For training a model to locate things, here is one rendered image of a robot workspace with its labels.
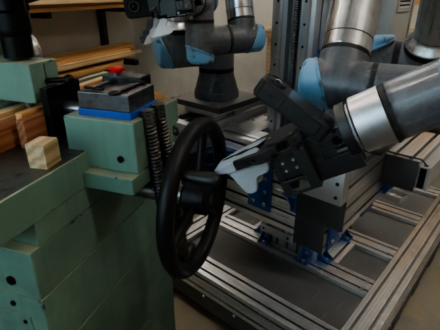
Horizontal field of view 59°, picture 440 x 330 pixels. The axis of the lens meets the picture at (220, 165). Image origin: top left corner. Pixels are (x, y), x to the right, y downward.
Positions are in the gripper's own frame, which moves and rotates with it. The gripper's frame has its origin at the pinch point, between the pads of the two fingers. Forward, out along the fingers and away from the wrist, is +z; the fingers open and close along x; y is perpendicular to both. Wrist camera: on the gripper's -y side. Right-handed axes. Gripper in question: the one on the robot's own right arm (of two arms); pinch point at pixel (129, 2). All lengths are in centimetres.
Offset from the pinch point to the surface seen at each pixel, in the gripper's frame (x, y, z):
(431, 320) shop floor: 124, 63, -63
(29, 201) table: 25.3, -3.8, 31.9
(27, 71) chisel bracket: 8.6, -13.3, 15.7
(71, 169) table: 24.3, -3.7, 22.6
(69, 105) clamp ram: 15.8, -9.8, 12.2
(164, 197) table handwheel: 27.9, 13.5, 24.8
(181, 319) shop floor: 109, -26, -32
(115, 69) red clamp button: 10.7, -0.3, 9.0
